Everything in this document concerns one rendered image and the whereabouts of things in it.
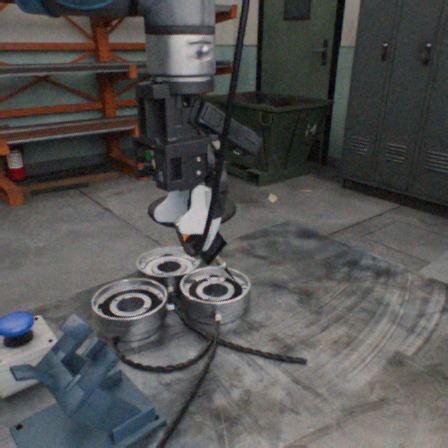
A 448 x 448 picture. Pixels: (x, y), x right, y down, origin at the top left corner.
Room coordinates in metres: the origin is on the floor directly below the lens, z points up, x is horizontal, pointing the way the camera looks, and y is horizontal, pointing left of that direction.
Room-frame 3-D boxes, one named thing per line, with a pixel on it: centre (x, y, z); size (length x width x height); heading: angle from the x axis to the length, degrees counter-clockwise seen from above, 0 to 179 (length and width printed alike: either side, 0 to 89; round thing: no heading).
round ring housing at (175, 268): (0.61, 0.09, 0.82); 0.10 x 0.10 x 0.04
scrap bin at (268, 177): (4.00, -0.36, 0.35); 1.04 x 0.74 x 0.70; 38
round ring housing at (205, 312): (0.54, 0.01, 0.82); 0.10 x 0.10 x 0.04
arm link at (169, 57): (0.50, 0.04, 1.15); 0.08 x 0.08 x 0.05
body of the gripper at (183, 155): (0.50, 0.05, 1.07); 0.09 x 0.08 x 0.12; 131
